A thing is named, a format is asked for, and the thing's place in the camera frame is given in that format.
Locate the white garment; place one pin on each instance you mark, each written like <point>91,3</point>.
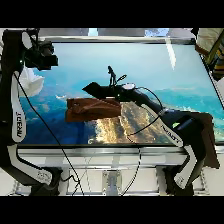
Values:
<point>32,83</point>

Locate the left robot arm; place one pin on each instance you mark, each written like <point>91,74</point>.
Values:
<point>13,126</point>

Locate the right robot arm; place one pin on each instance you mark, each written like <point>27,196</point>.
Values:
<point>173,133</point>

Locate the silver frame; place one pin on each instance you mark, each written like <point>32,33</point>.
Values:
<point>113,160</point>

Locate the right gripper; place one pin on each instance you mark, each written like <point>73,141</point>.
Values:
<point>101,90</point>

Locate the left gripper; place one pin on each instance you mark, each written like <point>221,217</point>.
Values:
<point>45,58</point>

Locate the dark brown garment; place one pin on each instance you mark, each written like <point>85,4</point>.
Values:
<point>210,140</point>

